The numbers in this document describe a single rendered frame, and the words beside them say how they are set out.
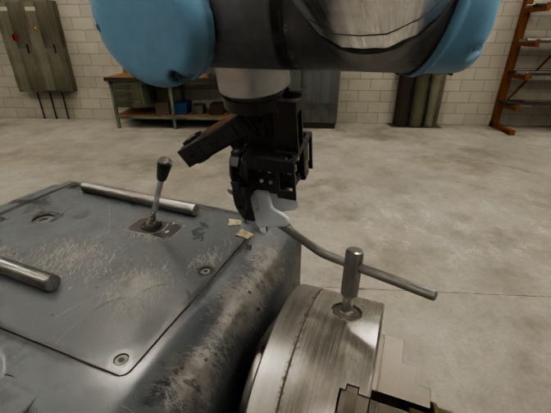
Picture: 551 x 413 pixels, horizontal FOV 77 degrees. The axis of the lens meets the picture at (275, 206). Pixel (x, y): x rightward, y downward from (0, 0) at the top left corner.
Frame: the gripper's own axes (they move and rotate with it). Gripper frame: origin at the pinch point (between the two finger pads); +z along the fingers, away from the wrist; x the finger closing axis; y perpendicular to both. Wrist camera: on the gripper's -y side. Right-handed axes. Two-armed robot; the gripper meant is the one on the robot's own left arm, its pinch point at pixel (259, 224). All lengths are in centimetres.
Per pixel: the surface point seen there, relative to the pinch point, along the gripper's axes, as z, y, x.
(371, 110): 262, -55, 604
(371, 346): 4.7, 18.0, -11.0
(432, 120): 275, 53, 605
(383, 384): 19.2, 20.4, -8.2
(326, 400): 5.4, 14.5, -18.0
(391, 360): 20.0, 21.1, -3.7
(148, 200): 5.3, -26.0, 5.8
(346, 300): 4.1, 14.0, -6.2
